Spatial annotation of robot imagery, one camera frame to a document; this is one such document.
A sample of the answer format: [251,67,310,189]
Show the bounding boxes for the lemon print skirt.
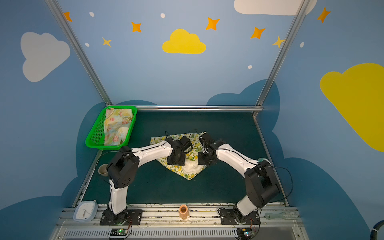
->
[157,132,206,181]

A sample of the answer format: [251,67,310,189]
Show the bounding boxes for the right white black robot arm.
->
[198,137,282,217]

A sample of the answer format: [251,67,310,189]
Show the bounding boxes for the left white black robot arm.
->
[107,138,192,216]

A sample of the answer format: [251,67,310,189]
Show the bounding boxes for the round green white tin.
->
[258,158,271,165]

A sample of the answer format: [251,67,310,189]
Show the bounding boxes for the orange ribbed cup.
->
[179,205,190,221]

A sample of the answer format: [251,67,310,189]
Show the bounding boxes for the pink floral skirt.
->
[104,108,134,146]

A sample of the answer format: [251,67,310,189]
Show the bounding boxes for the beige ceramic mug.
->
[98,164,108,177]

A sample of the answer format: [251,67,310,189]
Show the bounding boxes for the right controller board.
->
[236,228,254,240]

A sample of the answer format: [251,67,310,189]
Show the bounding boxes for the controller board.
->
[236,228,254,240]
[109,228,130,240]

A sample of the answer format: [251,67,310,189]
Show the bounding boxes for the green plastic basket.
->
[86,106,138,150]

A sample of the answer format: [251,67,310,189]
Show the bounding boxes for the left controller board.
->
[109,228,130,240]

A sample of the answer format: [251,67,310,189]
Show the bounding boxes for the white square clock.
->
[73,201,98,222]

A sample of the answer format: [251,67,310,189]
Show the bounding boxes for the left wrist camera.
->
[179,136,193,153]

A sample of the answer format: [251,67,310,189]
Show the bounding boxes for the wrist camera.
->
[199,133,214,149]
[179,136,193,153]

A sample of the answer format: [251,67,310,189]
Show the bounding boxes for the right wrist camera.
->
[199,133,214,149]

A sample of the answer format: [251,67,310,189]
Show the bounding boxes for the right side frame rail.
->
[252,111,290,207]

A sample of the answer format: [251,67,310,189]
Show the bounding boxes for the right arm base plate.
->
[218,208,261,225]

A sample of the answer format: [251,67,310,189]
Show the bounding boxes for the rear aluminium frame rail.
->
[136,105,263,112]

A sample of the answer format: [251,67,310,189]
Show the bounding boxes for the front aluminium rail bed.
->
[50,203,309,240]

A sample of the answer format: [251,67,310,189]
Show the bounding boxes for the left aluminium frame post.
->
[45,0,113,106]

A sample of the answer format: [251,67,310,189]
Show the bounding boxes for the aluminium frame post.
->
[256,0,311,109]
[45,0,113,106]

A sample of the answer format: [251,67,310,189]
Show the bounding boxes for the right aluminium frame post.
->
[256,0,311,109]

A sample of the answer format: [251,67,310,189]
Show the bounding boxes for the black corrugated hose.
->
[369,219,384,240]

